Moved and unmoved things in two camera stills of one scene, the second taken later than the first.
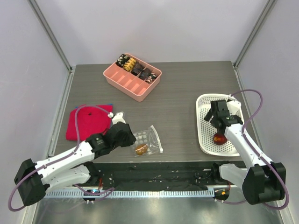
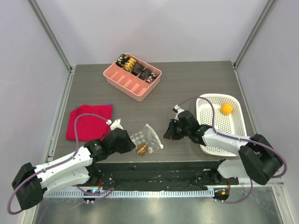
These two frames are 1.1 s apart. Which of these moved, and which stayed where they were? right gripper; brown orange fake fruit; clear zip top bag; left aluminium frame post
Moved: right gripper
Stayed: clear zip top bag; left aluminium frame post; brown orange fake fruit
